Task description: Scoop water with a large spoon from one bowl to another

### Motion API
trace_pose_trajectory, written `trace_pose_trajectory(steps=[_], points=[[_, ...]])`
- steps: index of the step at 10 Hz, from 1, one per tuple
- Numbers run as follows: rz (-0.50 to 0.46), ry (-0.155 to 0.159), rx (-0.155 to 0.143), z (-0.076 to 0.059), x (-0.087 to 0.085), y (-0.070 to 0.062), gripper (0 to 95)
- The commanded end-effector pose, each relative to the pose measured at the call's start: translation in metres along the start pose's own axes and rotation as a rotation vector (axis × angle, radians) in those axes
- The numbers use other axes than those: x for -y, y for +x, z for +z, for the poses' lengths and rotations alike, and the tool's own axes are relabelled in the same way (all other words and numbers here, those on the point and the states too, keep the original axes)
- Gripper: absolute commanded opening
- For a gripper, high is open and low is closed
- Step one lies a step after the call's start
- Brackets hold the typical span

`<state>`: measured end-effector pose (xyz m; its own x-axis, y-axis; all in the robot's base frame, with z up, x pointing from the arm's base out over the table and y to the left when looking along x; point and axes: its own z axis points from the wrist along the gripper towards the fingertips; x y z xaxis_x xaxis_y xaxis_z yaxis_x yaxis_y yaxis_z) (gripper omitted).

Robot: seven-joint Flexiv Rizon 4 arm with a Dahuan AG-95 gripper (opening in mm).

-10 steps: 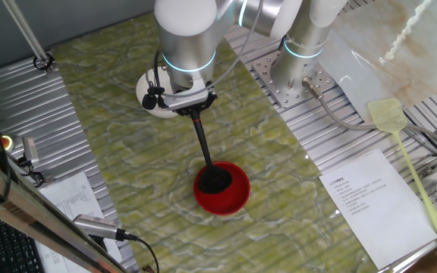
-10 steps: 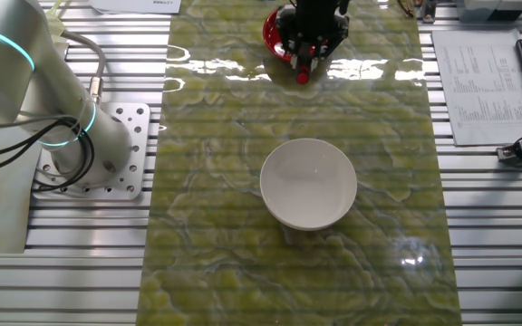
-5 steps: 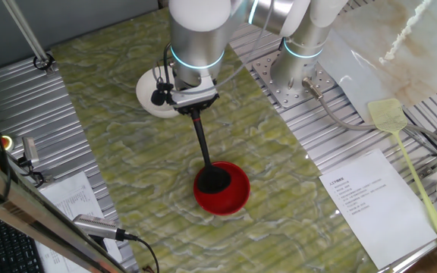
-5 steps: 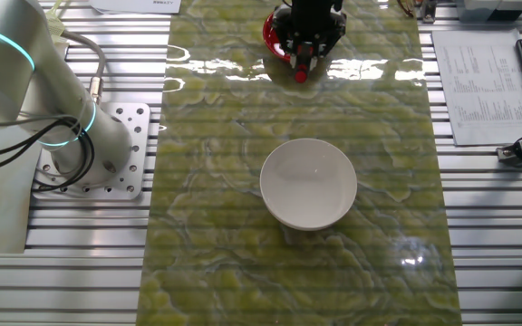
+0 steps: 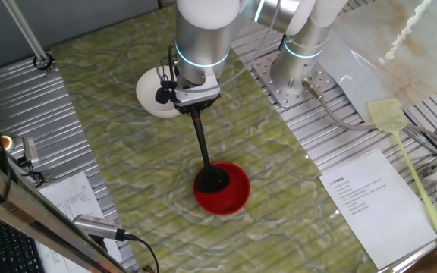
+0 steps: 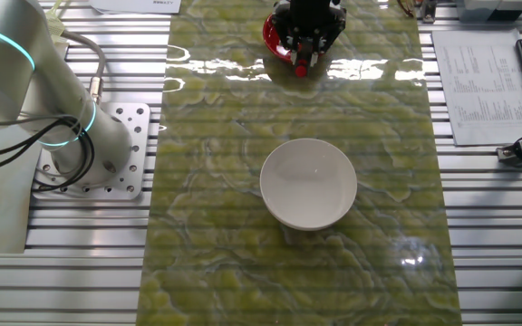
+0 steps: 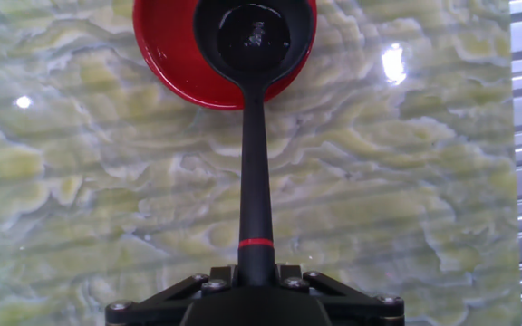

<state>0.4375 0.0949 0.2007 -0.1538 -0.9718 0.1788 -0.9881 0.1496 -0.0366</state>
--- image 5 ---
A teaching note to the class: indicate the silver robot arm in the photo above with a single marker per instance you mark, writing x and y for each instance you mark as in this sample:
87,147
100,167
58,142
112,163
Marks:
203,38

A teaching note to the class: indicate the black keyboard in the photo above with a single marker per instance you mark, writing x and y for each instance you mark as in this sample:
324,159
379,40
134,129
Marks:
10,250

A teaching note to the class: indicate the aluminium tripod pole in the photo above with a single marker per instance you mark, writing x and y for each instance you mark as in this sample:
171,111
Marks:
25,32

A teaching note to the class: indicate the white bowl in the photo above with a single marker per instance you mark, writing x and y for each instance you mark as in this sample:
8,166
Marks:
148,91

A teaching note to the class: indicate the green marble pattern mat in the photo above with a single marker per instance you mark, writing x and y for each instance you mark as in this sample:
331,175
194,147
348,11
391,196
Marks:
146,170

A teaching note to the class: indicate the small grey camera on mount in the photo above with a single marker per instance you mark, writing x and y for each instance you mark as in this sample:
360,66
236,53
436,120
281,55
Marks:
30,149

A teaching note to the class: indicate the beige marble pattern sheet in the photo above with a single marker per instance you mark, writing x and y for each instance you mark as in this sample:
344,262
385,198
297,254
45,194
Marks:
412,57

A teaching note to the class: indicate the yellow-green fly swatter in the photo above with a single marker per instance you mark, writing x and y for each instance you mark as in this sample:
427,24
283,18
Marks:
387,113

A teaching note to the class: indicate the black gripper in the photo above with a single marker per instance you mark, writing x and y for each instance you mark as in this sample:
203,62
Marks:
197,106

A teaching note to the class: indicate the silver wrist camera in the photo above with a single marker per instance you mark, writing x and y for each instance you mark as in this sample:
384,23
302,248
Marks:
197,95

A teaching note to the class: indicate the metal frame beam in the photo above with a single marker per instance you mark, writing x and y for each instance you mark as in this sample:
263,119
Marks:
32,212

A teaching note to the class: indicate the red emergency stop button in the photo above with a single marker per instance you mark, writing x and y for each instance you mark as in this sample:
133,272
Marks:
6,143

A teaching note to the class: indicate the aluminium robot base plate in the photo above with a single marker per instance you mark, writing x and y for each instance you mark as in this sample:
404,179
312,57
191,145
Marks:
290,96

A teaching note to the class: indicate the red bowl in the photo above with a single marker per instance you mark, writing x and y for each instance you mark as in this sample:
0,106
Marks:
235,197

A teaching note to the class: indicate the white instruction paper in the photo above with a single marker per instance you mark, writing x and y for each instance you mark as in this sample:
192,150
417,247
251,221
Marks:
385,212

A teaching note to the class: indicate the printed table paper sheet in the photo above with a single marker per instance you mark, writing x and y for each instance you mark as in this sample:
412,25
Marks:
74,197

